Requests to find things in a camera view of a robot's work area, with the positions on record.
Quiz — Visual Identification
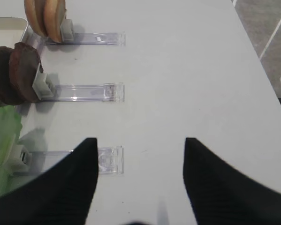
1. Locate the white lettuce pusher block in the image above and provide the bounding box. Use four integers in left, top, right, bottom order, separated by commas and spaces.
3, 135, 32, 175

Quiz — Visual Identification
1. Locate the sesame top bun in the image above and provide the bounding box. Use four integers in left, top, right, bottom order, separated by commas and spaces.
24, 0, 48, 38

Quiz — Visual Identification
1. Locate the brown meat patty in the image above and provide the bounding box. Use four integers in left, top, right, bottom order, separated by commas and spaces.
9, 42, 44, 103
0, 46, 24, 105

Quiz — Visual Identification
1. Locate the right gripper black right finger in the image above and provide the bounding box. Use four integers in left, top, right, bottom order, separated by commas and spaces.
183, 138, 281, 225

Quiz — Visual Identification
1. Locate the left brown meat patty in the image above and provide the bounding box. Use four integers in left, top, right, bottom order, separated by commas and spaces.
0, 46, 24, 105

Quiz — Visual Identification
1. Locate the plain bun slice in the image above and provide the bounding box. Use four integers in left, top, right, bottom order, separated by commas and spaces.
44, 0, 67, 43

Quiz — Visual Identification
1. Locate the white patty pusher block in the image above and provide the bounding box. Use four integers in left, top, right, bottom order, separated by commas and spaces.
32, 70, 55, 100

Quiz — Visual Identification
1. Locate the white bun pusher block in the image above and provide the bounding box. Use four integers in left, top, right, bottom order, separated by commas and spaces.
60, 18, 74, 42

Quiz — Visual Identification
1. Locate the green lettuce leaf in holder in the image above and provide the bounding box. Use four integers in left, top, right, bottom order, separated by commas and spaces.
0, 105, 22, 195

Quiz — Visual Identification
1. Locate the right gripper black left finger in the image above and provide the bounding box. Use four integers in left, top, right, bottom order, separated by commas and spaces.
0, 138, 99, 225

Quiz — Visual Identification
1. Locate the white rectangular tray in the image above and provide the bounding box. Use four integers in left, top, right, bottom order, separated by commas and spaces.
0, 17, 30, 113

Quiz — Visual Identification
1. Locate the clear acrylic right rack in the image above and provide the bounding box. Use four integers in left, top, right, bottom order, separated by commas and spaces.
13, 30, 127, 179

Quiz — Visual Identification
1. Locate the right brown meat patty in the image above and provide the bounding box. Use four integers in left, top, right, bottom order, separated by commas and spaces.
9, 42, 44, 103

